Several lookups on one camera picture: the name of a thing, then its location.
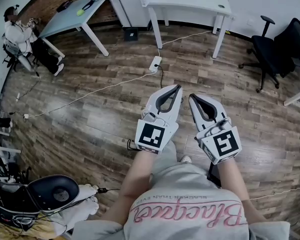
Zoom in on white desk power cable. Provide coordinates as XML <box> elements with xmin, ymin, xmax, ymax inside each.
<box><xmin>156</xmin><ymin>30</ymin><xmax>213</xmax><ymax>57</ymax></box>

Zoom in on black power cable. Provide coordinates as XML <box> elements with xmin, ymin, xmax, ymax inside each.
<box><xmin>156</xmin><ymin>63</ymin><xmax>166</xmax><ymax>89</ymax></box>

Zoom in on light blue table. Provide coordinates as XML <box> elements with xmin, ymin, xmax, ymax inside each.
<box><xmin>38</xmin><ymin>0</ymin><xmax>110</xmax><ymax>59</ymax></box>

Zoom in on grey shirt with pink print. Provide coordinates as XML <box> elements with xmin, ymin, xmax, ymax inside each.
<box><xmin>72</xmin><ymin>163</ymin><xmax>291</xmax><ymax>240</ymax></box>

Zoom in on cluttered metal rack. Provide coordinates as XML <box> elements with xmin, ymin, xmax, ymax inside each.
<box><xmin>0</xmin><ymin>103</ymin><xmax>31</xmax><ymax>182</ymax></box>

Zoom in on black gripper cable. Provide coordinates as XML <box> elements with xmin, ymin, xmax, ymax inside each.
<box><xmin>126</xmin><ymin>138</ymin><xmax>141</xmax><ymax>151</ymax></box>

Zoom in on yellow cloth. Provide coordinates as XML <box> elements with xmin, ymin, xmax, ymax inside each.
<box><xmin>0</xmin><ymin>212</ymin><xmax>57</xmax><ymax>240</ymax></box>

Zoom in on white cloth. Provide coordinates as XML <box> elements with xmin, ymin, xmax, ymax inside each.
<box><xmin>37</xmin><ymin>183</ymin><xmax>100</xmax><ymax>235</ymax></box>

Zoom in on grey swivel chair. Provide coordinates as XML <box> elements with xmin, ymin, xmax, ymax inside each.
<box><xmin>2</xmin><ymin>37</ymin><xmax>35</xmax><ymax>72</ymax></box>

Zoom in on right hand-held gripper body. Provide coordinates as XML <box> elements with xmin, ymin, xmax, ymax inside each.
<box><xmin>195</xmin><ymin>116</ymin><xmax>242</xmax><ymax>165</ymax></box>

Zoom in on white side desk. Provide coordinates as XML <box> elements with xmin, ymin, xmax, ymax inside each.
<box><xmin>283</xmin><ymin>58</ymin><xmax>300</xmax><ymax>107</ymax></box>

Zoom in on long white floor cable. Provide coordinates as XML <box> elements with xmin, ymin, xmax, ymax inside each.
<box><xmin>22</xmin><ymin>70</ymin><xmax>157</xmax><ymax>120</ymax></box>

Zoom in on person's left forearm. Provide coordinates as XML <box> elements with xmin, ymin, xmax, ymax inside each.
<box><xmin>116</xmin><ymin>149</ymin><xmax>159</xmax><ymax>207</ymax></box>

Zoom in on black floor box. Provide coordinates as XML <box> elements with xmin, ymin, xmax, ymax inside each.
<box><xmin>123</xmin><ymin>26</ymin><xmax>140</xmax><ymax>42</ymax></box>

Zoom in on black cable loop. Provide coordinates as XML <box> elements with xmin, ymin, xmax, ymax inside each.
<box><xmin>81</xmin><ymin>0</ymin><xmax>102</xmax><ymax>11</ymax></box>

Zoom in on white power strip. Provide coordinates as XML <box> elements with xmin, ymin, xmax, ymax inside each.
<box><xmin>149</xmin><ymin>55</ymin><xmax>163</xmax><ymax>72</ymax></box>

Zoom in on black office chair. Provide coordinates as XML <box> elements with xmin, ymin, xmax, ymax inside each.
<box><xmin>238</xmin><ymin>15</ymin><xmax>300</xmax><ymax>94</ymax></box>

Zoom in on person's right forearm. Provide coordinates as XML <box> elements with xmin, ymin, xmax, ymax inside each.
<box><xmin>216</xmin><ymin>158</ymin><xmax>252</xmax><ymax>205</ymax></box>

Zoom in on grey trousers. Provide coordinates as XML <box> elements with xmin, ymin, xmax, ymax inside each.
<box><xmin>149</xmin><ymin>130</ymin><xmax>179</xmax><ymax>175</ymax></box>

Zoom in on black chair seat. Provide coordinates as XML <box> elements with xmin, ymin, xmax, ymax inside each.
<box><xmin>0</xmin><ymin>174</ymin><xmax>80</xmax><ymax>217</ymax></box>

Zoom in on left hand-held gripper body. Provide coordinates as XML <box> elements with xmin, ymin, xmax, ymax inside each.
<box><xmin>134</xmin><ymin>105</ymin><xmax>180</xmax><ymax>156</ymax></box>

